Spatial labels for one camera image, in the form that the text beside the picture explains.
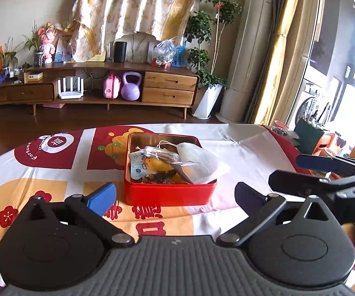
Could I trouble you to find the blue cartoon face mask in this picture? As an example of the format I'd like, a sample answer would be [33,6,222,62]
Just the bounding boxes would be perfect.
[129,150,156,180]

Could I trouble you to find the cream knitted cloth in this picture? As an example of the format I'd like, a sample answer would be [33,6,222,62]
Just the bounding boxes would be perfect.
[171,142,218,185]

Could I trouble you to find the brown beaded bracelet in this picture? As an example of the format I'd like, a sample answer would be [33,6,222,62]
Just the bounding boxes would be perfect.
[141,169,178,185]

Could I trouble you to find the yellow plush toy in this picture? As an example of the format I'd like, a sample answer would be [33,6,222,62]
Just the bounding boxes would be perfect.
[142,158,188,185]

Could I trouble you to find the clear packet with paper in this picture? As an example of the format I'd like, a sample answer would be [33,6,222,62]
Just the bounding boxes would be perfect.
[136,140,179,163]

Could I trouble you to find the red metal tin box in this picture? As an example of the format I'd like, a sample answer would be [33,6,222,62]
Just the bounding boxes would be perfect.
[123,132,217,206]

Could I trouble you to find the white wifi router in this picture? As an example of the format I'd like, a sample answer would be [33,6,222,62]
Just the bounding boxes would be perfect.
[57,76,85,100]

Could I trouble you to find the white standing air conditioner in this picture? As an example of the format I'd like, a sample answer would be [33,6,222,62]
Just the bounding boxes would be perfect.
[216,0,273,123]

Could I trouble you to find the purple kettlebell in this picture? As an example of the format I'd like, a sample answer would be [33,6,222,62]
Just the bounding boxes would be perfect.
[121,72,142,101]

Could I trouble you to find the wooden tv cabinet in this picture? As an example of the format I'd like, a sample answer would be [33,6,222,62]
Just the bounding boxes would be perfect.
[0,62,200,111]

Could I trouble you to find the pink small case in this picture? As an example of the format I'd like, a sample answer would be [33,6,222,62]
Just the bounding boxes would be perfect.
[103,74,121,100]

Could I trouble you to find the black cylinder speaker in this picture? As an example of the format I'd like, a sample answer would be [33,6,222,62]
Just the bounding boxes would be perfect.
[113,41,127,63]

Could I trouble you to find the plastic bag of items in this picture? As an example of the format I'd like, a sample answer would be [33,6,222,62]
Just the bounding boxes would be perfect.
[151,38,177,70]

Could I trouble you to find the potted tree white pot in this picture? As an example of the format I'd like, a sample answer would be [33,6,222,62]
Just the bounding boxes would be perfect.
[183,0,242,120]

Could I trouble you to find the pink plush doll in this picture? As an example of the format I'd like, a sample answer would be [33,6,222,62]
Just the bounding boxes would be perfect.
[37,22,56,64]

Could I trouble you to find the yellow curtain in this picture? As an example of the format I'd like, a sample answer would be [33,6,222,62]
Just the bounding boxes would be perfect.
[246,0,323,127]

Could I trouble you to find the floral sheet covered tv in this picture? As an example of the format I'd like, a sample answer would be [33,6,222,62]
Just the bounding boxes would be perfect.
[69,0,201,63]

